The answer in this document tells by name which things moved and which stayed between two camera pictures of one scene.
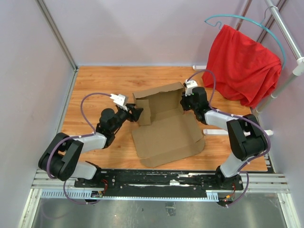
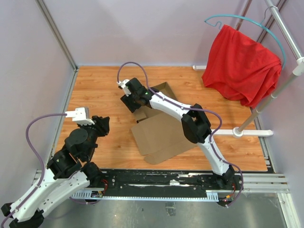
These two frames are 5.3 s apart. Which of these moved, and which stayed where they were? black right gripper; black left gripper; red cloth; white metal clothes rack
Moved: black right gripper; black left gripper
Stayed: white metal clothes rack; red cloth
